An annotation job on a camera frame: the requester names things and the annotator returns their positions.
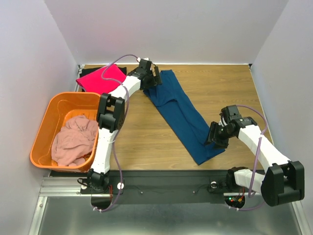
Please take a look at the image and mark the blue t shirt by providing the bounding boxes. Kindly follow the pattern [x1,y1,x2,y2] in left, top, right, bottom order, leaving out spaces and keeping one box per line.
[143,70,225,165]

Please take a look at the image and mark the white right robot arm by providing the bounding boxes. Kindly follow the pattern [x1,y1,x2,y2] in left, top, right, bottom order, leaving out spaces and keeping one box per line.
[205,105,305,207]

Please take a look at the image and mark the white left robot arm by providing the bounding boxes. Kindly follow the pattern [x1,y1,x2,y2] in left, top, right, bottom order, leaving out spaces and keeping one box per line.
[87,58,162,193]

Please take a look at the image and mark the folded magenta t shirt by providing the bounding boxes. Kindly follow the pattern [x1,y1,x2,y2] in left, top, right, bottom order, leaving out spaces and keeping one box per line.
[75,63,128,94]

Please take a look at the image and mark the folded black t shirt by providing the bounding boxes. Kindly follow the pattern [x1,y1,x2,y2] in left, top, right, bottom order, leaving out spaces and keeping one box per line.
[81,65,128,93]

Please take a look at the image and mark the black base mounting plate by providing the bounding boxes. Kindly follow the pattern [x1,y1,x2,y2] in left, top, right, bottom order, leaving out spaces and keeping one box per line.
[79,170,247,204]

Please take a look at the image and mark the dusty pink t shirt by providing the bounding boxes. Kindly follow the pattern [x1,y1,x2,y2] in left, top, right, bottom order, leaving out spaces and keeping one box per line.
[51,115,98,166]

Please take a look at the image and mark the orange plastic basket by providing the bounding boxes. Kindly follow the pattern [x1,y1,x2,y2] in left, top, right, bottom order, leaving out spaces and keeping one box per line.
[30,92,100,173]

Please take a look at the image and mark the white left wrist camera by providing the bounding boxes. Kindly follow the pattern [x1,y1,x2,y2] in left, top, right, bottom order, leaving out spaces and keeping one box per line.
[136,57,150,63]

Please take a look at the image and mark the aluminium rail frame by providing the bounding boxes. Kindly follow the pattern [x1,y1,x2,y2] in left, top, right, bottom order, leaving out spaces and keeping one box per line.
[28,64,305,235]

